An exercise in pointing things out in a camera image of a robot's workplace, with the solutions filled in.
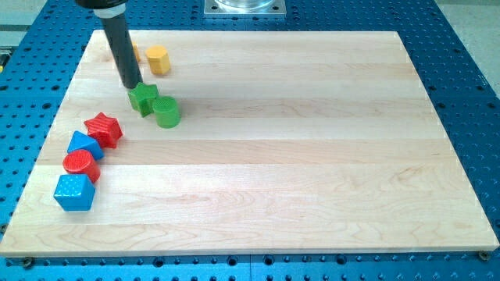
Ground black robot arm end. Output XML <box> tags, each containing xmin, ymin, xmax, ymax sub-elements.
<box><xmin>75</xmin><ymin>0</ymin><xmax>127</xmax><ymax>9</ymax></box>

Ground green star block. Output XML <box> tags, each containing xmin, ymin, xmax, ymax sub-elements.
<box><xmin>128</xmin><ymin>82</ymin><xmax>159</xmax><ymax>117</ymax></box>

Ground red star block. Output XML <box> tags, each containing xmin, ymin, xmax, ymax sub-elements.
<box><xmin>84</xmin><ymin>112</ymin><xmax>123</xmax><ymax>149</ymax></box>

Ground light wooden board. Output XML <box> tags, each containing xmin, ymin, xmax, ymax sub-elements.
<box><xmin>1</xmin><ymin>30</ymin><xmax>499</xmax><ymax>257</ymax></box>

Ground green cylinder block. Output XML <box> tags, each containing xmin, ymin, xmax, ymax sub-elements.
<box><xmin>152</xmin><ymin>96</ymin><xmax>180</xmax><ymax>128</ymax></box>

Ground yellow hexagon block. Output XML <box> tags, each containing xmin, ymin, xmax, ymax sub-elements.
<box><xmin>145</xmin><ymin>45</ymin><xmax>170</xmax><ymax>75</ymax></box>

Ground yellow block behind rod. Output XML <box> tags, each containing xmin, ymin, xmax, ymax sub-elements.
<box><xmin>132</xmin><ymin>42</ymin><xmax>141</xmax><ymax>62</ymax></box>

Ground blue triangle block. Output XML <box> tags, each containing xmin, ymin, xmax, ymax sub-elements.
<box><xmin>67</xmin><ymin>130</ymin><xmax>105</xmax><ymax>160</ymax></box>

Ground red cylinder block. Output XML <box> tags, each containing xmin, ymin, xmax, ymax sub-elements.
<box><xmin>62</xmin><ymin>149</ymin><xmax>101</xmax><ymax>183</ymax></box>

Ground blue cube block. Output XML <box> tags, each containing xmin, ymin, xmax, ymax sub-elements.
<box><xmin>53</xmin><ymin>174</ymin><xmax>95</xmax><ymax>212</ymax></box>

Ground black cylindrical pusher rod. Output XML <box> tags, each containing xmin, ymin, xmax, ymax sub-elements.
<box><xmin>94</xmin><ymin>3</ymin><xmax>142</xmax><ymax>89</ymax></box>

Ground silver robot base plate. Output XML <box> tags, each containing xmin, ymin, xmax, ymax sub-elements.
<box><xmin>204</xmin><ymin>0</ymin><xmax>287</xmax><ymax>17</ymax></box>

